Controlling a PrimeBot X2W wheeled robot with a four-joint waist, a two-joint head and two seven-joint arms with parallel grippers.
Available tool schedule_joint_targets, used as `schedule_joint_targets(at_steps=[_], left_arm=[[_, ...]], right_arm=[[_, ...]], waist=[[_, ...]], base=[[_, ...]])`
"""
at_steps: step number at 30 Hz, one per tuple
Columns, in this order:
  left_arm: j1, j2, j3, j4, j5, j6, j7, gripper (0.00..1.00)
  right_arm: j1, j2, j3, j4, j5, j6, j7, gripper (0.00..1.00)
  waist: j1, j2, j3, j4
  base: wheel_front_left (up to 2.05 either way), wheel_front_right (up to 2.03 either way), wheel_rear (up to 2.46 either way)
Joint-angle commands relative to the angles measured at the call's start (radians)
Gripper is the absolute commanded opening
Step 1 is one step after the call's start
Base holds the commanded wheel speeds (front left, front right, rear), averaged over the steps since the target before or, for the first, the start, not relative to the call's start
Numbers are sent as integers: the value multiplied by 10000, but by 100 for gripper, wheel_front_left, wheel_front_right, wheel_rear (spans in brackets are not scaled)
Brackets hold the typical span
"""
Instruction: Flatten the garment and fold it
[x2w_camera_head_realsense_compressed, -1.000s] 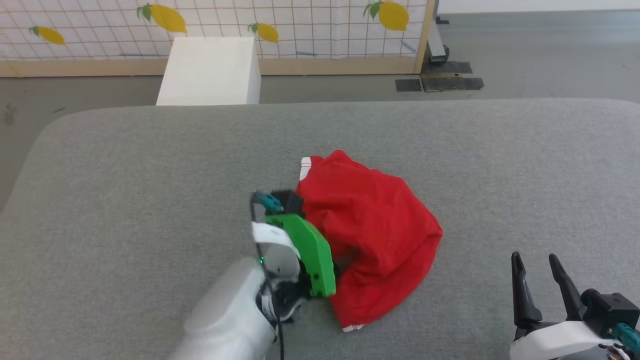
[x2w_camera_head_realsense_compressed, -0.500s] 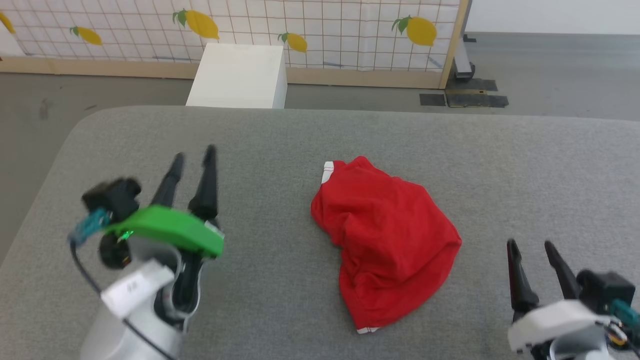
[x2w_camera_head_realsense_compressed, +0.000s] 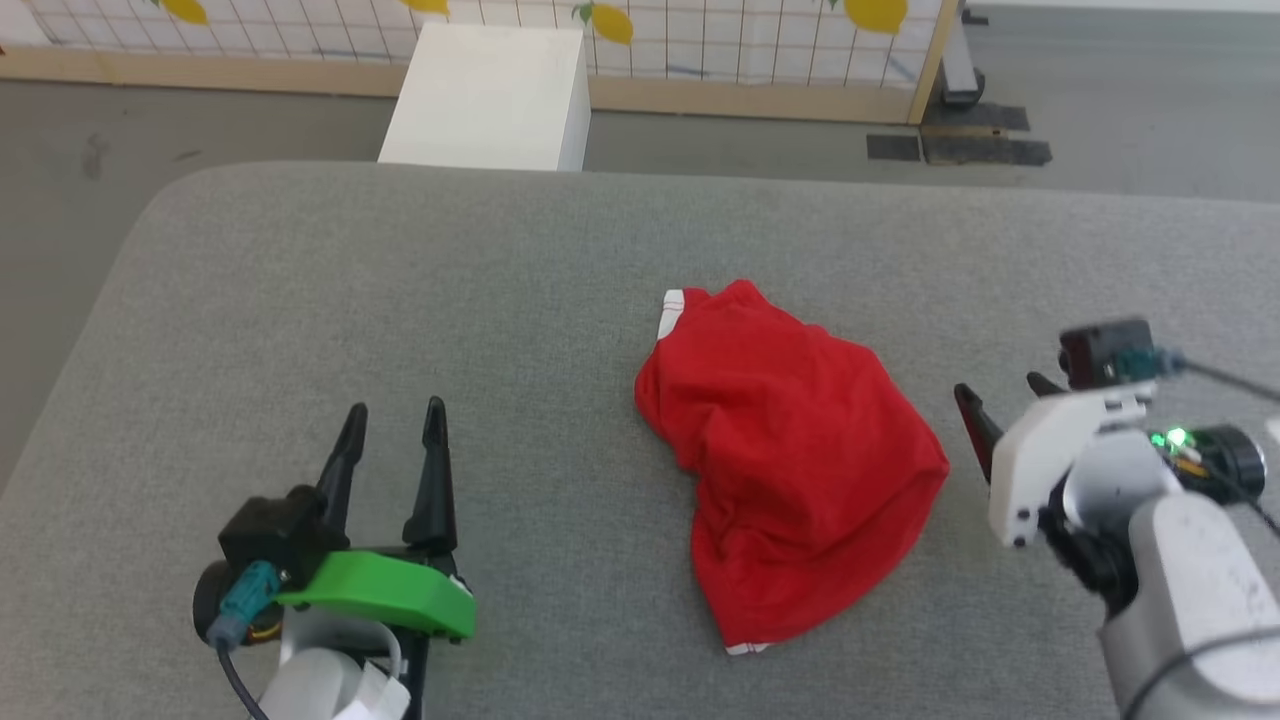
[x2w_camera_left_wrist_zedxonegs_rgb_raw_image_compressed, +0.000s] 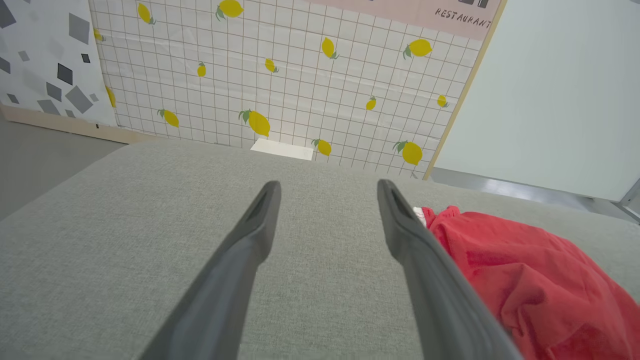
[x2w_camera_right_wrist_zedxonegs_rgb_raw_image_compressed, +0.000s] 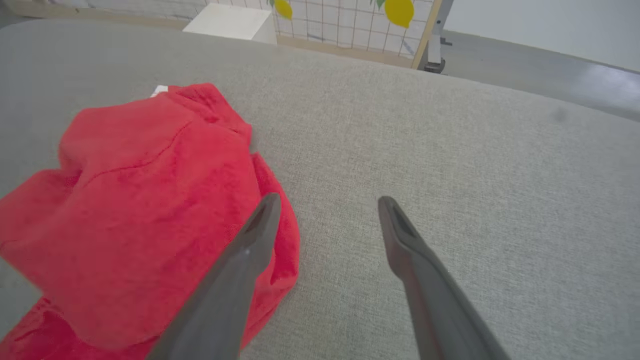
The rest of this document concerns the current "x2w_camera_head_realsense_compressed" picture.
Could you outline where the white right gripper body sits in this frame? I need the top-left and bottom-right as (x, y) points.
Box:
(988, 385), (1151, 549)

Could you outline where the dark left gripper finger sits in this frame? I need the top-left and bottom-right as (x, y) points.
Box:
(403, 396), (459, 556)
(315, 402), (369, 531)

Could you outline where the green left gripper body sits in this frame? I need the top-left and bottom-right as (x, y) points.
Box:
(275, 545), (479, 646)

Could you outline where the red garment with white trim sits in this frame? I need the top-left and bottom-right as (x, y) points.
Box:
(633, 280), (951, 656)

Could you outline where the long black floor tape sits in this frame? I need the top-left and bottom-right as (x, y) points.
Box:
(921, 135), (1053, 167)

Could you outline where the black floor tape patch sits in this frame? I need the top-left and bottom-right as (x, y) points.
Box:
(925, 102), (1031, 132)

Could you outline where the white box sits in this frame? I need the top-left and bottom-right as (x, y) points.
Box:
(378, 22), (593, 173)

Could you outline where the lemon tile wallpaper partition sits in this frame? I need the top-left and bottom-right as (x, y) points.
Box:
(0, 0), (961, 126)

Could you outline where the black right camera cable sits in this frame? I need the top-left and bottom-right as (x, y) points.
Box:
(1120, 345), (1280, 403)

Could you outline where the black camera cable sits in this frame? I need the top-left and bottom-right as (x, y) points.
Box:
(1120, 345), (1280, 403)
(205, 560), (283, 720)

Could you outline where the black left camera cable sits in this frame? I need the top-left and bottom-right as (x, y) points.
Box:
(205, 560), (283, 720)

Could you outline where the grey metal partition bracket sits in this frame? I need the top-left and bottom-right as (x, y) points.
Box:
(938, 0), (989, 108)

